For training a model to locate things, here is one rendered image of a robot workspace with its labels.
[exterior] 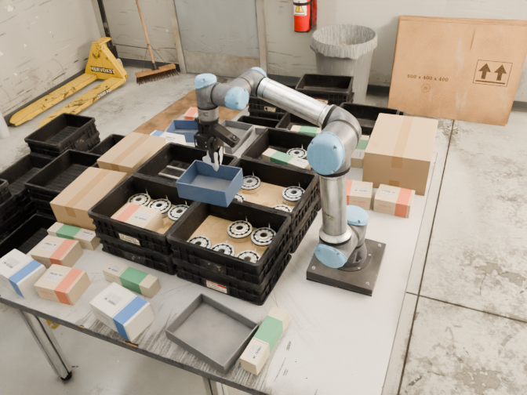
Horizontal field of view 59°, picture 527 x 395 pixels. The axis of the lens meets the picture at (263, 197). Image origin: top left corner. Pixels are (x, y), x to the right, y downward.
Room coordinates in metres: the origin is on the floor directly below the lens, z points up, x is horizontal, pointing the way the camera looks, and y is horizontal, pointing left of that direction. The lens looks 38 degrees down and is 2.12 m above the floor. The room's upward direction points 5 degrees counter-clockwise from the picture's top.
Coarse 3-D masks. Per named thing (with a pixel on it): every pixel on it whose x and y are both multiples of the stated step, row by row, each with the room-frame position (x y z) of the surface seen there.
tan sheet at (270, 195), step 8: (264, 184) 1.76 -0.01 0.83; (240, 192) 1.71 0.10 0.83; (256, 192) 1.70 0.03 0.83; (264, 192) 1.70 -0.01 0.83; (272, 192) 1.69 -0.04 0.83; (280, 192) 1.69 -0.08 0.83; (248, 200) 1.65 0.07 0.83; (256, 200) 1.64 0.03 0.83; (264, 200) 1.64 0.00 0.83; (272, 200) 1.63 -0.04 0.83; (280, 200) 1.63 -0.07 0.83
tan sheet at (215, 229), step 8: (208, 216) 1.56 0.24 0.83; (208, 224) 1.50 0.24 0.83; (216, 224) 1.50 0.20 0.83; (224, 224) 1.50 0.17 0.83; (200, 232) 1.46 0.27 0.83; (208, 232) 1.45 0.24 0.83; (216, 232) 1.45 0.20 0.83; (224, 232) 1.45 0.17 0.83; (216, 240) 1.40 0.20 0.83; (224, 240) 1.40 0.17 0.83; (240, 248) 1.34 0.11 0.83; (248, 248) 1.34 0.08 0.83
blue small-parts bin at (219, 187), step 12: (192, 168) 1.50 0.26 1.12; (204, 168) 1.51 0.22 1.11; (228, 168) 1.46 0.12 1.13; (240, 168) 1.45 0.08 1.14; (180, 180) 1.42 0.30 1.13; (192, 180) 1.48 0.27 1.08; (204, 180) 1.48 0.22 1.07; (216, 180) 1.47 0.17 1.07; (228, 180) 1.47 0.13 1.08; (240, 180) 1.42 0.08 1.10; (180, 192) 1.39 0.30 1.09; (192, 192) 1.37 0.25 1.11; (204, 192) 1.34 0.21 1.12; (216, 192) 1.32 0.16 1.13; (228, 192) 1.33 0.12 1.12; (216, 204) 1.33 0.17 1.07; (228, 204) 1.32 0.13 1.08
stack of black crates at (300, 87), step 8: (304, 80) 3.49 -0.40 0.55; (312, 80) 3.47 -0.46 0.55; (320, 80) 3.45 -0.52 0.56; (328, 80) 3.43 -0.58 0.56; (336, 80) 3.41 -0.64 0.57; (344, 80) 3.39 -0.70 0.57; (352, 80) 3.30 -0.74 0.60; (296, 88) 3.25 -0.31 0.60; (304, 88) 3.46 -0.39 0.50; (312, 88) 3.45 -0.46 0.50; (320, 88) 3.44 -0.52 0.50; (328, 88) 3.42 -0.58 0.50; (336, 88) 3.41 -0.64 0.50; (344, 88) 3.39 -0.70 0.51; (312, 96) 3.20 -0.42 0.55; (320, 96) 3.18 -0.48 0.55; (328, 96) 3.16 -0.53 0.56; (336, 96) 3.14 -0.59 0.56; (344, 96) 3.12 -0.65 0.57; (352, 96) 3.28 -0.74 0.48; (328, 104) 3.15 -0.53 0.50; (336, 104) 3.14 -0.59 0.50
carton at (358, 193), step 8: (352, 184) 1.78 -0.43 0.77; (360, 184) 1.77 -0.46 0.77; (368, 184) 1.77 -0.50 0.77; (352, 192) 1.72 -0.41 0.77; (360, 192) 1.71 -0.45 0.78; (368, 192) 1.71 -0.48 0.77; (352, 200) 1.69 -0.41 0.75; (360, 200) 1.68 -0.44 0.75; (368, 200) 1.67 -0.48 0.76; (368, 208) 1.67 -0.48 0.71
